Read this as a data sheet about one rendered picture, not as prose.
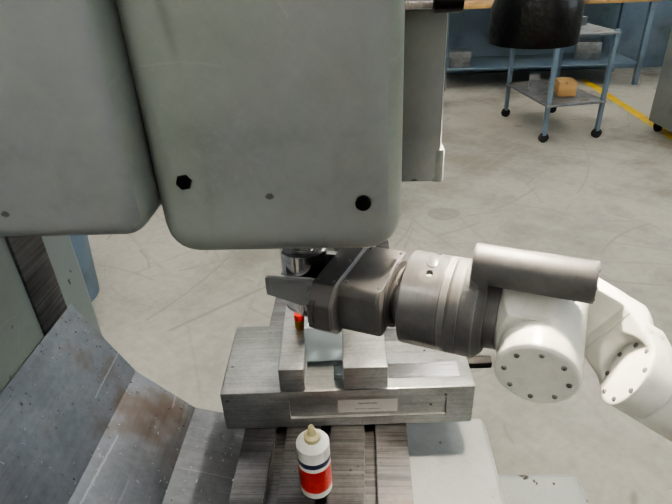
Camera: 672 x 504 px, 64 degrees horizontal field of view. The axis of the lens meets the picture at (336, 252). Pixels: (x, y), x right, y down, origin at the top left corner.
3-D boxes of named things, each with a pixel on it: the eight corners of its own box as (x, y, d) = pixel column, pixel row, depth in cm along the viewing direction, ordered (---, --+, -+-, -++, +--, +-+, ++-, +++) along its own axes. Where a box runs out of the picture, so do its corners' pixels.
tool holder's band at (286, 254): (323, 266, 51) (323, 257, 51) (275, 264, 52) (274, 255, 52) (330, 242, 55) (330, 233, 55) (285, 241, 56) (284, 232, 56)
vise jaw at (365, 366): (380, 320, 86) (380, 300, 84) (388, 388, 73) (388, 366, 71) (342, 322, 86) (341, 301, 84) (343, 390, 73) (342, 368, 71)
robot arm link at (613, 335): (502, 283, 53) (624, 355, 52) (485, 348, 47) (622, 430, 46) (542, 241, 48) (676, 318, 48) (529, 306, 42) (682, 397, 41)
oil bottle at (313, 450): (333, 472, 70) (329, 412, 65) (331, 500, 67) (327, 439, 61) (302, 472, 71) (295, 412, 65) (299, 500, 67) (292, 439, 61)
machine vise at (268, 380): (452, 352, 89) (456, 297, 84) (471, 422, 76) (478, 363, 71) (241, 359, 90) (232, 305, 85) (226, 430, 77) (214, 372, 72)
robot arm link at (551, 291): (461, 307, 55) (581, 330, 51) (433, 386, 48) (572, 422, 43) (465, 214, 49) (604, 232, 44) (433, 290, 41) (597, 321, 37)
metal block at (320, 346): (342, 334, 82) (341, 301, 79) (343, 360, 77) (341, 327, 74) (308, 335, 82) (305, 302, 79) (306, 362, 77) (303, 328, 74)
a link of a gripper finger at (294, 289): (267, 268, 54) (323, 279, 51) (270, 295, 55) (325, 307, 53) (259, 277, 52) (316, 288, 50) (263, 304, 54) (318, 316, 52)
